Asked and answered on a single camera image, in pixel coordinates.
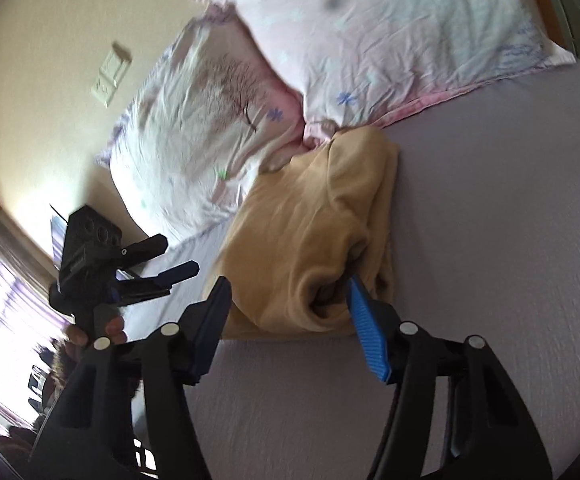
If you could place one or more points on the white wall switch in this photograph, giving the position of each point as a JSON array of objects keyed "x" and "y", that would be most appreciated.
[{"x": 114, "y": 66}]

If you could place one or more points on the lavender bed sheet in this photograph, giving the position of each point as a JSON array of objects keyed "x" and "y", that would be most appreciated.
[{"x": 470, "y": 260}]

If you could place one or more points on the pink floral pillow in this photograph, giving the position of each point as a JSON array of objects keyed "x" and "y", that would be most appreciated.
[{"x": 385, "y": 35}]

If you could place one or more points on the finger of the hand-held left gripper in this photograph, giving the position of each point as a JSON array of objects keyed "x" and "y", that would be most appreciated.
[
  {"x": 167, "y": 277},
  {"x": 142, "y": 251}
]

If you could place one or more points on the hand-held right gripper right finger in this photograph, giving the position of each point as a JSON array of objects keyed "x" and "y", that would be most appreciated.
[{"x": 367, "y": 330}]

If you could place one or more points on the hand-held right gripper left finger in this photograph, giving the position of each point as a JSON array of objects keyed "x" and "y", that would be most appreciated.
[{"x": 209, "y": 330}]

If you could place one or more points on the purple window curtain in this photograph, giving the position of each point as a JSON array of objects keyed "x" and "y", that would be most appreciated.
[{"x": 15, "y": 320}]

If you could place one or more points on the tan fleece garment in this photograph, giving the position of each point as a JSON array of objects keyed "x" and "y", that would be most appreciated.
[{"x": 315, "y": 240}]

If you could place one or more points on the white tree print pillow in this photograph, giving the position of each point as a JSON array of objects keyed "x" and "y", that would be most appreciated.
[{"x": 195, "y": 130}]

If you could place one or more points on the person's left hand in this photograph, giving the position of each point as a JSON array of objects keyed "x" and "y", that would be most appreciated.
[{"x": 112, "y": 330}]

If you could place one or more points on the white wall socket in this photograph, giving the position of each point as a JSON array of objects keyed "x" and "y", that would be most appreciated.
[{"x": 103, "y": 91}]

